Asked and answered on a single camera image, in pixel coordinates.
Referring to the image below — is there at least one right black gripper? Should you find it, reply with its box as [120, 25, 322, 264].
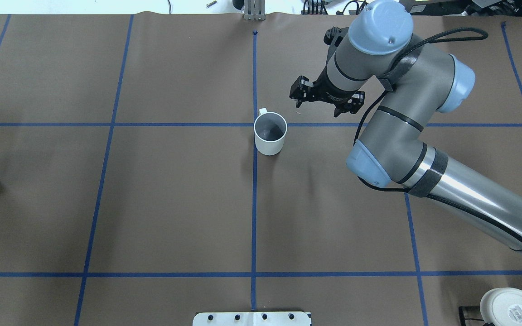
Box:
[289, 69, 365, 118]

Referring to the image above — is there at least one aluminium frame post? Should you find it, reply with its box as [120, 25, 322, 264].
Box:
[242, 0, 266, 21]

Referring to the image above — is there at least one lower white mug on rack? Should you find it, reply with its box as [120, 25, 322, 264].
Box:
[480, 288, 522, 326]

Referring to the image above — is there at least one white mug grey inside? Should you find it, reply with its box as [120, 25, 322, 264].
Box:
[253, 108, 288, 156]

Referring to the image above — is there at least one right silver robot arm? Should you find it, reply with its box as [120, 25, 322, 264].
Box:
[289, 0, 522, 256]

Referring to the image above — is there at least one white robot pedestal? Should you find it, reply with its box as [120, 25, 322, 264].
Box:
[192, 311, 313, 326]

